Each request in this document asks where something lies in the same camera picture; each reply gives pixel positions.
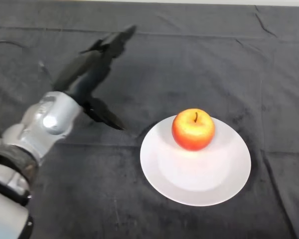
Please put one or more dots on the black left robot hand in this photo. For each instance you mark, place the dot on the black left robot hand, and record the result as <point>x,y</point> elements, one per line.
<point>89,77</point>

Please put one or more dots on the red yellow apple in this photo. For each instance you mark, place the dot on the red yellow apple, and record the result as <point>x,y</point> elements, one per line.
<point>193,129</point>

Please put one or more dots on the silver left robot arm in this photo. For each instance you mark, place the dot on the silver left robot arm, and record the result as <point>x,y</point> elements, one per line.
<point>32,139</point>

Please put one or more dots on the white round plate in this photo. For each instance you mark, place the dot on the white round plate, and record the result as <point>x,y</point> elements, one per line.
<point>195,169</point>

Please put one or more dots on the black cloth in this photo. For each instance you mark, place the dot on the black cloth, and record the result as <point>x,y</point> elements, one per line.
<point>189,62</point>

